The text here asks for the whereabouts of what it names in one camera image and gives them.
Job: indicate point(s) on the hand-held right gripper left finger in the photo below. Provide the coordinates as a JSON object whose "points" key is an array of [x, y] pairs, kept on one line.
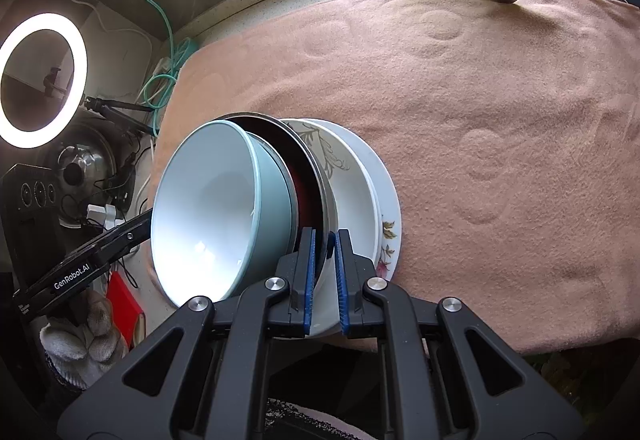
{"points": [[310, 290]]}

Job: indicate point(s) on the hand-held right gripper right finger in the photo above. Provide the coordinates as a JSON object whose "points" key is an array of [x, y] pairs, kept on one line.
{"points": [[341, 290]]}

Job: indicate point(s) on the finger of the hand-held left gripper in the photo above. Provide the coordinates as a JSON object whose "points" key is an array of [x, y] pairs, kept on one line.
{"points": [[132, 232]]}

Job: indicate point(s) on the light blue ceramic bowl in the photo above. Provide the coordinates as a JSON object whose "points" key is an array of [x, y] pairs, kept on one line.
{"points": [[210, 210]]}

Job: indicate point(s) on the white plate with leaf print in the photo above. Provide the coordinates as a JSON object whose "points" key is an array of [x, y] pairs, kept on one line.
{"points": [[350, 200]]}

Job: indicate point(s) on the large stainless steel bowl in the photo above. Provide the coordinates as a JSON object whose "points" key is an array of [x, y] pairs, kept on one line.
{"points": [[327, 200]]}

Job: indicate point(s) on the white plate with pink blossoms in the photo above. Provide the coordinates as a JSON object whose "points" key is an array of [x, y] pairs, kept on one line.
{"points": [[391, 200]]}

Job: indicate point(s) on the person's left hand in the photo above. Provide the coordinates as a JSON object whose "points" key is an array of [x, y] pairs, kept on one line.
{"points": [[85, 345]]}

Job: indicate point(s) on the white plug adapter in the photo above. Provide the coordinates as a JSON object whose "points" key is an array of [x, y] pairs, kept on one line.
{"points": [[105, 216]]}

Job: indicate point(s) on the glass pot lid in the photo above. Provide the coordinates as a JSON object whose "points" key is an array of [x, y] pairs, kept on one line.
{"points": [[87, 160]]}

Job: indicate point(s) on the black tripod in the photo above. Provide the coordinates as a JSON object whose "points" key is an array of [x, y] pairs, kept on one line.
{"points": [[120, 107]]}

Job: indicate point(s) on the person's clothing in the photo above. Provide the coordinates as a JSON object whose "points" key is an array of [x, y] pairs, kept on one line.
{"points": [[310, 420]]}

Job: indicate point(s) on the pink towel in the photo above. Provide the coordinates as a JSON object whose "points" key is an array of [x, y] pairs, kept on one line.
{"points": [[475, 145]]}

